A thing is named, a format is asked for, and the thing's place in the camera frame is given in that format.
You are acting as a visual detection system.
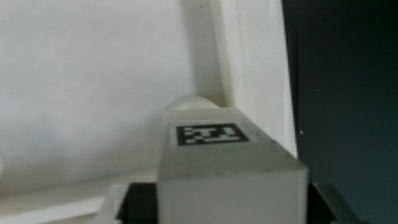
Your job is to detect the white square tabletop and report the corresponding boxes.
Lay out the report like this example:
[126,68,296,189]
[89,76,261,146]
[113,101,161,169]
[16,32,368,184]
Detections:
[0,0,296,224]

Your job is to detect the white leg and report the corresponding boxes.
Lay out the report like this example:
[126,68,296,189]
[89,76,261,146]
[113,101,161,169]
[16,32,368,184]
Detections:
[156,97,307,224]

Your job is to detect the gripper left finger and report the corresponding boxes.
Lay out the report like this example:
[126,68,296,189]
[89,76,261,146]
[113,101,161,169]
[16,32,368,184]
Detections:
[115,183,158,224]

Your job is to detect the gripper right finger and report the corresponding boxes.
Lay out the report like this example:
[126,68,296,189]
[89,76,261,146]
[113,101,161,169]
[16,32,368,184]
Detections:
[305,183,359,224]

